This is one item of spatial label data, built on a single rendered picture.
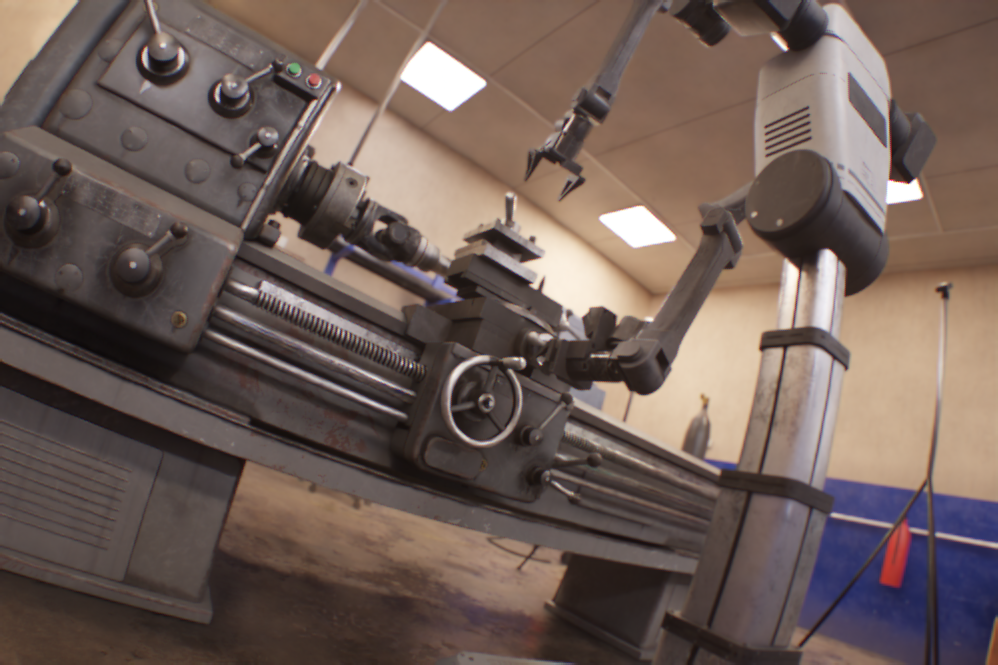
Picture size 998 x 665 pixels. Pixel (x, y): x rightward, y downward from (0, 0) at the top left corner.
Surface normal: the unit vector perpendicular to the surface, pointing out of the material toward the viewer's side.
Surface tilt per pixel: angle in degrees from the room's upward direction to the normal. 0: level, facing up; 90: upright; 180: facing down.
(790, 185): 90
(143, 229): 90
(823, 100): 98
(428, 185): 90
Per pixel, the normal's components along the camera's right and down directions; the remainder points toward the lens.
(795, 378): -0.85, -0.38
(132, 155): 0.54, 0.00
